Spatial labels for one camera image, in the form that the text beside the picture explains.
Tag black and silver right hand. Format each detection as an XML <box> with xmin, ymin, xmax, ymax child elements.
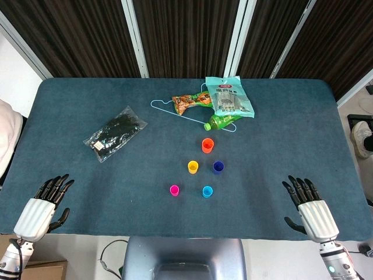
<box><xmin>281</xmin><ymin>174</ymin><xmax>340</xmax><ymax>243</ymax></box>

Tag black and silver left hand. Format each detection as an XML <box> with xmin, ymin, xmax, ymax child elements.
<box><xmin>13</xmin><ymin>174</ymin><xmax>75</xmax><ymax>243</ymax></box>

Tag brown cardboard box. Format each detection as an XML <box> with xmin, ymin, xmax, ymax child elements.
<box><xmin>0</xmin><ymin>233</ymin><xmax>68</xmax><ymax>280</ymax></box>

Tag blue table cloth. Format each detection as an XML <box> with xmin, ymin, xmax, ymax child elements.
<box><xmin>0</xmin><ymin>77</ymin><xmax>373</xmax><ymax>243</ymax></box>

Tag pale pink garment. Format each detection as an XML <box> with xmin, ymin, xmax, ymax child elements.
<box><xmin>0</xmin><ymin>99</ymin><xmax>23</xmax><ymax>179</ymax></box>

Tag white sneaker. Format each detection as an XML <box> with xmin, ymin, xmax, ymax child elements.
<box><xmin>350</xmin><ymin>121</ymin><xmax>373</xmax><ymax>160</ymax></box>

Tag black gloves in clear bag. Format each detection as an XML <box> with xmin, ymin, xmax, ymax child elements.
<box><xmin>83</xmin><ymin>105</ymin><xmax>148</xmax><ymax>163</ymax></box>

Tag orange plastic cup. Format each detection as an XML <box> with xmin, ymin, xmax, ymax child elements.
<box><xmin>202</xmin><ymin>138</ymin><xmax>216</xmax><ymax>153</ymax></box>

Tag green drink bottle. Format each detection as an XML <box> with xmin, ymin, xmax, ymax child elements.
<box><xmin>203</xmin><ymin>113</ymin><xmax>244</xmax><ymax>131</ymax></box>

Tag grey robot torso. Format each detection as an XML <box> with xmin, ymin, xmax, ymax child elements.
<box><xmin>121</xmin><ymin>236</ymin><xmax>247</xmax><ymax>280</ymax></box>

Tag teal snack bag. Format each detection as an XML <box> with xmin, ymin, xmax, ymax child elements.
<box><xmin>205</xmin><ymin>75</ymin><xmax>256</xmax><ymax>118</ymax></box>

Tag orange green snack bag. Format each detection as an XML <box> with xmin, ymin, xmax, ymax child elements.
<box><xmin>171</xmin><ymin>90</ymin><xmax>215</xmax><ymax>117</ymax></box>

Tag dark brown partition panel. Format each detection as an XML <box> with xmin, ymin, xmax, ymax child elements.
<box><xmin>273</xmin><ymin>0</ymin><xmax>373</xmax><ymax>102</ymax></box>
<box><xmin>235</xmin><ymin>0</ymin><xmax>309</xmax><ymax>79</ymax></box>
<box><xmin>132</xmin><ymin>0</ymin><xmax>242</xmax><ymax>79</ymax></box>
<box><xmin>0</xmin><ymin>0</ymin><xmax>142</xmax><ymax>78</ymax></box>

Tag thin floor cable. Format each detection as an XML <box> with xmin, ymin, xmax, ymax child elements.
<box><xmin>98</xmin><ymin>239</ymin><xmax>129</xmax><ymax>278</ymax></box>

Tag light blue wire hanger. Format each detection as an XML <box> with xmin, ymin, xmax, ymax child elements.
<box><xmin>150</xmin><ymin>82</ymin><xmax>237</xmax><ymax>132</ymax></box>

